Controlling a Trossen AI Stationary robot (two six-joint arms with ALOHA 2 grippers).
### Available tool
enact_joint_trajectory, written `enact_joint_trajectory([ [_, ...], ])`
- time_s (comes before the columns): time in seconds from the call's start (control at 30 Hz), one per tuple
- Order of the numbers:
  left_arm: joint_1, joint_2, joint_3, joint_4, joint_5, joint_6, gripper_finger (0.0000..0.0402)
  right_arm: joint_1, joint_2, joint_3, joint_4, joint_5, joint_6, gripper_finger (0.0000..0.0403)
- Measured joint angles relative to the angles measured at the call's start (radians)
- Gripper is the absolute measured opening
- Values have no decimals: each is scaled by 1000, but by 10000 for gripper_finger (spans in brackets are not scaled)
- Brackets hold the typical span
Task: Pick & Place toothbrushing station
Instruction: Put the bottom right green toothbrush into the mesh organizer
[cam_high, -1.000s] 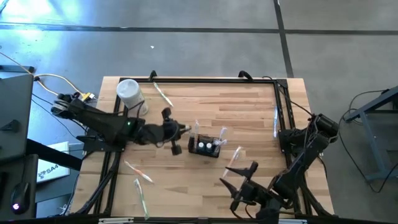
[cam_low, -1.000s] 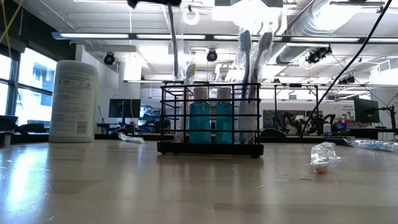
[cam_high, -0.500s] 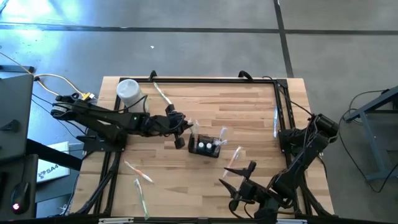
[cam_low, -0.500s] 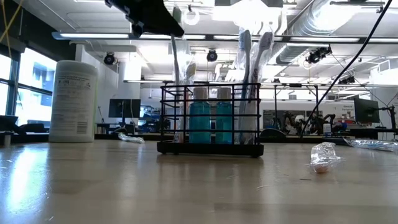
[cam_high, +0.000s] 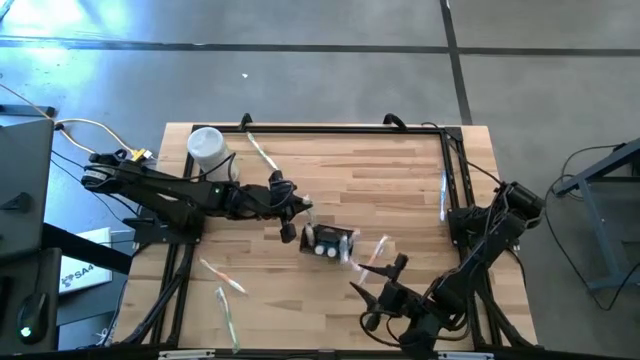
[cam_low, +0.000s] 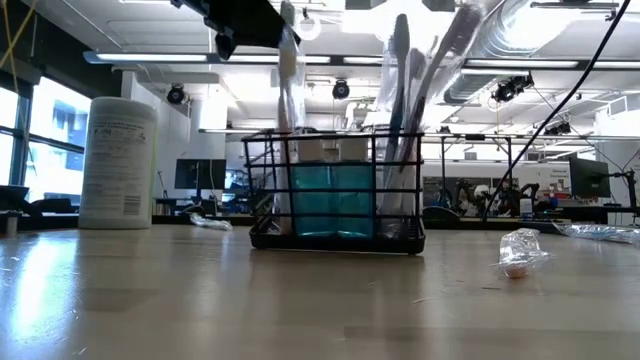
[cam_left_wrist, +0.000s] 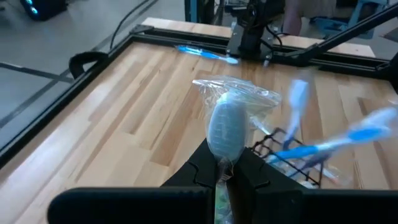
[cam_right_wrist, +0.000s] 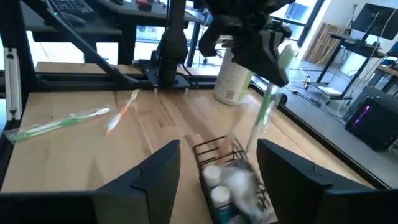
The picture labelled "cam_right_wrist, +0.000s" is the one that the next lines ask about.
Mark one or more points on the dark blue toothbrush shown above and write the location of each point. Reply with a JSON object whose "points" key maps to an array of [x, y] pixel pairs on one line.
{"points": [[242, 186]]}

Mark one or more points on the green toothbrush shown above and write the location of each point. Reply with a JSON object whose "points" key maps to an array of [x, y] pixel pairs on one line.
{"points": [[265, 107], [62, 122]]}

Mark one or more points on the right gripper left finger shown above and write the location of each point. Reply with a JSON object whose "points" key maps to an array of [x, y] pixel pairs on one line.
{"points": [[133, 199]]}

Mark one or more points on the black monitor on arm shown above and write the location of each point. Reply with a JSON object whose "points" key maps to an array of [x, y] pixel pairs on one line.
{"points": [[376, 20]]}

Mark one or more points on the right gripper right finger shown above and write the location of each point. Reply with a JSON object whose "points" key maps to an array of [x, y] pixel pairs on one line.
{"points": [[304, 199]]}

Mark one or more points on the black keyboard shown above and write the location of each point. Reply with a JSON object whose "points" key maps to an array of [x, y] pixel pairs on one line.
{"points": [[73, 6]]}

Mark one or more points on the black computer tower with lights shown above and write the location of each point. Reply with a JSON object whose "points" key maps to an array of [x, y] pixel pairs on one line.
{"points": [[373, 124]]}

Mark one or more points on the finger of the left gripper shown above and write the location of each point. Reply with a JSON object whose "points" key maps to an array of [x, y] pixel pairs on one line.
{"points": [[264, 56]]}

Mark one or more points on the black desk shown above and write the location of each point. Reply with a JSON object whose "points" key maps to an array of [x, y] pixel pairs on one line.
{"points": [[127, 37]]}

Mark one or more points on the silver aluminium bracket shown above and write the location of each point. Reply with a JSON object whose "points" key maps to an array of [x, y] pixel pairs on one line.
{"points": [[12, 84]]}

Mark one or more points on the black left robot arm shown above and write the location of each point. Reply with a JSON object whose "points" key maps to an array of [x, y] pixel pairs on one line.
{"points": [[172, 46]]}

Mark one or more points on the white wipes canister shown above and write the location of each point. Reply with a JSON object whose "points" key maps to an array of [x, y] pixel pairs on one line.
{"points": [[231, 84]]}

